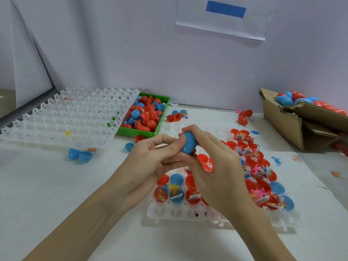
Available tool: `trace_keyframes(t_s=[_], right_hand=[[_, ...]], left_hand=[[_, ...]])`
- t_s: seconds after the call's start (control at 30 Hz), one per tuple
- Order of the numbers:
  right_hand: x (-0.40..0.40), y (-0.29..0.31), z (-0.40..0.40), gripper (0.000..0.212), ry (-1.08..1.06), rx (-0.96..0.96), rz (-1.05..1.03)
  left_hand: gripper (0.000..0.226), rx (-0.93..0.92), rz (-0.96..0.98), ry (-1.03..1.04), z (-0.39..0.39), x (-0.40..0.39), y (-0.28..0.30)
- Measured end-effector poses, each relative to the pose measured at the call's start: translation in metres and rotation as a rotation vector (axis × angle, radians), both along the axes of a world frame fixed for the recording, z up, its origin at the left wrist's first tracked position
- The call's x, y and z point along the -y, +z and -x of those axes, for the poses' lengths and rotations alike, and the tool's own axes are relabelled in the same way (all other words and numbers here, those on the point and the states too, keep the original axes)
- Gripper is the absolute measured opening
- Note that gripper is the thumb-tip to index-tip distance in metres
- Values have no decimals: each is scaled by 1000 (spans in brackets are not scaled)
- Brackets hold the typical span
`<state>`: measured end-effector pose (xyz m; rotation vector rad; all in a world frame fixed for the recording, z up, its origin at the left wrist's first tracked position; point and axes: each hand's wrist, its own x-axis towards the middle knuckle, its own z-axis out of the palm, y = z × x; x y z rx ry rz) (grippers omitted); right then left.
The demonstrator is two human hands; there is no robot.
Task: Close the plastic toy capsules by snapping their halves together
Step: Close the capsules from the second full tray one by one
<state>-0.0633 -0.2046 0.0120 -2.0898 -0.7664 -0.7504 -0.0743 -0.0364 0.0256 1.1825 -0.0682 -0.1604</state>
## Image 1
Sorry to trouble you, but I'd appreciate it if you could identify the cardboard box of capsules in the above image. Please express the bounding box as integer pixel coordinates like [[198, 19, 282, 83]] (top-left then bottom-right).
[[259, 88, 348, 152]]

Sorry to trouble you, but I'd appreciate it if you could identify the person's left forearm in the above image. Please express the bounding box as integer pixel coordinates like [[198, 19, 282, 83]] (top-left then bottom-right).
[[24, 185, 128, 261]]

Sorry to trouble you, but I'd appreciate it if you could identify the person's right hand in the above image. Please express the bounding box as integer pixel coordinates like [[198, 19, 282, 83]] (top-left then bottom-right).
[[179, 125, 256, 221]]

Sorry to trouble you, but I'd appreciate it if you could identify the person's right forearm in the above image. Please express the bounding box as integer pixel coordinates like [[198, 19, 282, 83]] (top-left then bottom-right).
[[225, 204, 297, 261]]

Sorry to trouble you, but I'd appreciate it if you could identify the person's left hand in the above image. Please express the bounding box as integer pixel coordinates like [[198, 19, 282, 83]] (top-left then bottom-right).
[[103, 133, 196, 215]]

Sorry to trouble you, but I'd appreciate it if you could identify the grey metal rail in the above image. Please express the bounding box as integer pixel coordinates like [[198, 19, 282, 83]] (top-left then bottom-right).
[[0, 90, 58, 128]]

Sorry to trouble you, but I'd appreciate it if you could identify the pile of finished eggs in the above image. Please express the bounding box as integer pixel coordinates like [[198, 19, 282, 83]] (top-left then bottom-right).
[[274, 91, 348, 116]]

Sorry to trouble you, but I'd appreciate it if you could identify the clear plastic egg tray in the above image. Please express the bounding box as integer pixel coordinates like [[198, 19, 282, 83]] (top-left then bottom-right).
[[147, 125, 300, 229], [0, 87, 140, 149]]

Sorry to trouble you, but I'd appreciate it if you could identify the white paper sign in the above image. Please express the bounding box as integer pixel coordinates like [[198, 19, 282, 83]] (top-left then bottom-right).
[[175, 0, 285, 41]]

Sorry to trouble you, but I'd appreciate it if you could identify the clear triangular panel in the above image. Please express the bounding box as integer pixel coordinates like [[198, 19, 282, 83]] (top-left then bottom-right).
[[11, 3, 54, 109]]

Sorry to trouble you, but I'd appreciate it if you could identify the small capsule cluster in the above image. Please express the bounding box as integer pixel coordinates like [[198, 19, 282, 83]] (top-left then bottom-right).
[[166, 109, 188, 123]]

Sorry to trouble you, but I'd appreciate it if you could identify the green plastic tray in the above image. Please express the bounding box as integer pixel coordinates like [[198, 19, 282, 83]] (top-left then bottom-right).
[[116, 93, 171, 138]]

